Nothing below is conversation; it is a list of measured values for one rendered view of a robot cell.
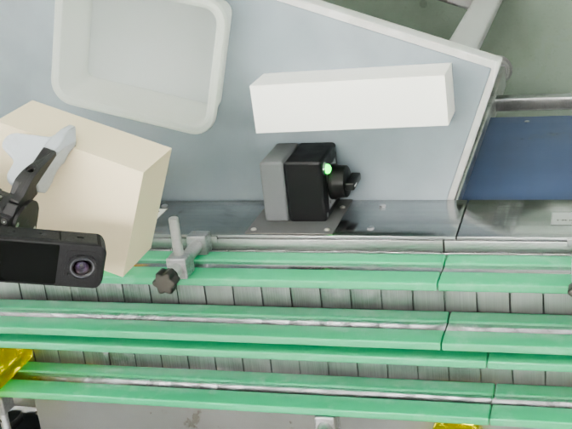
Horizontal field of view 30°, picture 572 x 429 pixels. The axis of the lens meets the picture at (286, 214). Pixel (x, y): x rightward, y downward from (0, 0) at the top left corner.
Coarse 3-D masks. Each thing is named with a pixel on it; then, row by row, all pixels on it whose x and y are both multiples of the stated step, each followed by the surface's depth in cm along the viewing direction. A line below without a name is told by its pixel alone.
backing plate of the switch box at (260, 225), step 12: (336, 204) 138; (348, 204) 137; (264, 216) 136; (336, 216) 134; (252, 228) 133; (264, 228) 133; (276, 228) 132; (288, 228) 132; (300, 228) 131; (312, 228) 131; (324, 228) 130
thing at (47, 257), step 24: (0, 240) 93; (24, 240) 93; (48, 240) 94; (72, 240) 95; (96, 240) 96; (0, 264) 94; (24, 264) 94; (48, 264) 95; (72, 264) 95; (96, 264) 96
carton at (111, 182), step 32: (0, 128) 106; (32, 128) 106; (96, 128) 110; (0, 160) 107; (96, 160) 104; (128, 160) 105; (160, 160) 108; (64, 192) 107; (96, 192) 106; (128, 192) 105; (160, 192) 112; (64, 224) 108; (96, 224) 107; (128, 224) 106; (128, 256) 108
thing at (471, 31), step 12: (444, 0) 182; (456, 0) 181; (468, 0) 181; (480, 0) 174; (492, 0) 176; (468, 12) 165; (480, 12) 167; (492, 12) 169; (468, 24) 158; (480, 24) 160; (456, 36) 150; (468, 36) 152; (480, 36) 154
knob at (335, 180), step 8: (336, 168) 133; (344, 168) 133; (328, 176) 132; (336, 176) 132; (344, 176) 132; (352, 176) 134; (360, 176) 135; (328, 184) 132; (336, 184) 132; (344, 184) 132; (352, 184) 132; (336, 192) 133; (344, 192) 133
